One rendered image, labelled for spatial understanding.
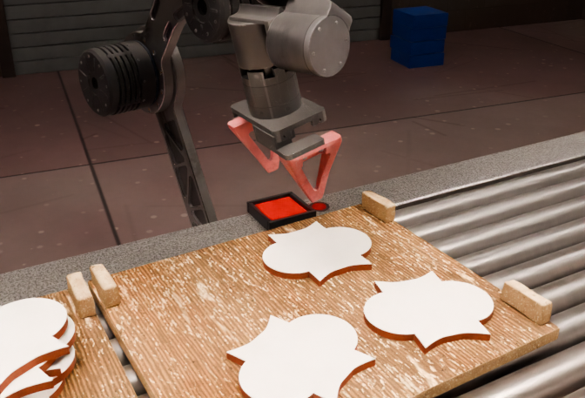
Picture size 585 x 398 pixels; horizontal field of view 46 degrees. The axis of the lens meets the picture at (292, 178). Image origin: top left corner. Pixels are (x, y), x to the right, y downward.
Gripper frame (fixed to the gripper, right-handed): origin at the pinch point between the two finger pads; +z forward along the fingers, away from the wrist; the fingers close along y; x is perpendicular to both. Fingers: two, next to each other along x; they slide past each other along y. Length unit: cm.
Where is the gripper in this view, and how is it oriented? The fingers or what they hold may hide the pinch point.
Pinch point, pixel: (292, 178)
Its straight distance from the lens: 78.4
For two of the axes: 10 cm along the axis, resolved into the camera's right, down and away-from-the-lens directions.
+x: 8.3, -4.1, 3.7
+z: 1.9, 8.4, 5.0
